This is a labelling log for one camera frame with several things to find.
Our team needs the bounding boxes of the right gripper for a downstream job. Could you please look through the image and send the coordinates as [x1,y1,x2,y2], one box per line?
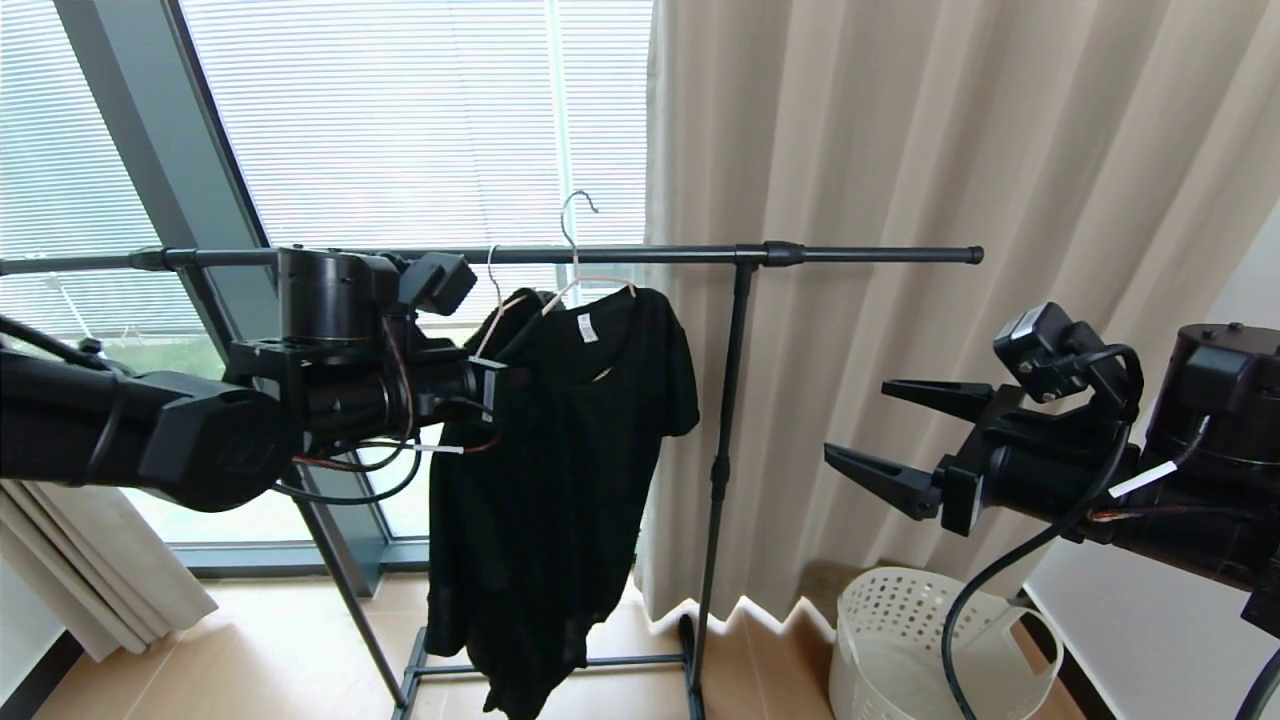
[824,378,1143,538]

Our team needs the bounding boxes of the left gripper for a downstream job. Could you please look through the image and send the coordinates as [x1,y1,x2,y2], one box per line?
[380,355,511,441]

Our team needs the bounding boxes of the pink clothes hanger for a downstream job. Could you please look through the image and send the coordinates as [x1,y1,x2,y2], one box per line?
[473,245,531,361]
[540,190,639,319]

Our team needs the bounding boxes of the black shorts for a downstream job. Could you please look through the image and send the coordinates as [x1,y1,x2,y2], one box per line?
[465,288,561,366]

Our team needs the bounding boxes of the black garment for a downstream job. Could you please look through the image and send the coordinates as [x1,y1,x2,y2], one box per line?
[423,286,701,720]

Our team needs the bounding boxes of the black clothes rack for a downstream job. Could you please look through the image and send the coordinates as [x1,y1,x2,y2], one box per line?
[0,242,986,720]

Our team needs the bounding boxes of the white laundry basket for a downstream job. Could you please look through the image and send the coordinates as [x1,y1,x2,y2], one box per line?
[828,566,1066,720]

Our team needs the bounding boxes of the window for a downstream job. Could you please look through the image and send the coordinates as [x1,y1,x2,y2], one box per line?
[0,0,656,576]

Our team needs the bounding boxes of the beige curtain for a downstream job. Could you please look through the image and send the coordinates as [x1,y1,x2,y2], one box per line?
[0,480,219,663]
[635,0,1280,626]

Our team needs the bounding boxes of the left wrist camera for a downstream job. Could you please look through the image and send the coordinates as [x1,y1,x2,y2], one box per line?
[398,252,479,317]

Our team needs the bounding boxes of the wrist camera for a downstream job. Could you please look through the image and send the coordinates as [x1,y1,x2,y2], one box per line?
[398,252,479,317]
[993,302,1146,421]

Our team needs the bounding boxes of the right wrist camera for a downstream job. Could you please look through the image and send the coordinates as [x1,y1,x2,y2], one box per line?
[993,302,1146,421]

